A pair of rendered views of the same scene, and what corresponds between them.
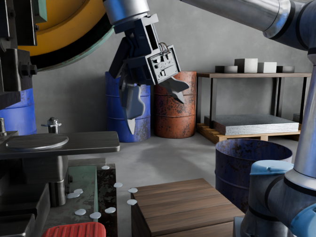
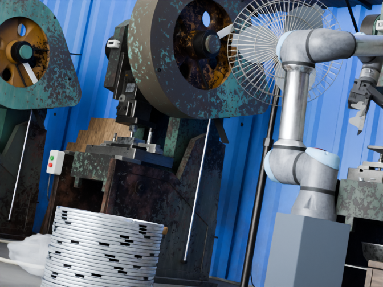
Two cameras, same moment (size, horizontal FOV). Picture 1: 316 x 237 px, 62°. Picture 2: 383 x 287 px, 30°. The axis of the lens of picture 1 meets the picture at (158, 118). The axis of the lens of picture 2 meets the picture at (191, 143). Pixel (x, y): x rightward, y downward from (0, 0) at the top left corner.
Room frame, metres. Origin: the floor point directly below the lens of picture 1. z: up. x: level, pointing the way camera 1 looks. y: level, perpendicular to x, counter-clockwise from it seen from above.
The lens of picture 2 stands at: (2.40, -2.04, 0.37)
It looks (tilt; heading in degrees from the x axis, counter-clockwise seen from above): 6 degrees up; 145
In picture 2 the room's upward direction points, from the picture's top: 10 degrees clockwise
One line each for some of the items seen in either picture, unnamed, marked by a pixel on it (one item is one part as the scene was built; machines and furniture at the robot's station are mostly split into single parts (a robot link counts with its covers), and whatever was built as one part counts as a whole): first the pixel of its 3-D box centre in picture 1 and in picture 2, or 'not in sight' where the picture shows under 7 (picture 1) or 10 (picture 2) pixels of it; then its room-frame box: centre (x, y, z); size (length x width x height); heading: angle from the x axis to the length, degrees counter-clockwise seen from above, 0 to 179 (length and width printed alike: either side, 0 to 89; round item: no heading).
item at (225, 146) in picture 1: (249, 186); not in sight; (1.46, -0.54, 0.24); 0.42 x 0.42 x 0.48
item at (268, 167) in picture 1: (272, 185); (318, 168); (0.69, -0.32, 0.62); 0.13 x 0.12 x 0.14; 10
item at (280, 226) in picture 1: (268, 221); (315, 203); (0.70, -0.32, 0.50); 0.15 x 0.15 x 0.10
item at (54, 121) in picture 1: (53, 134); not in sight; (0.73, 0.30, 0.75); 0.03 x 0.03 x 0.10; 12
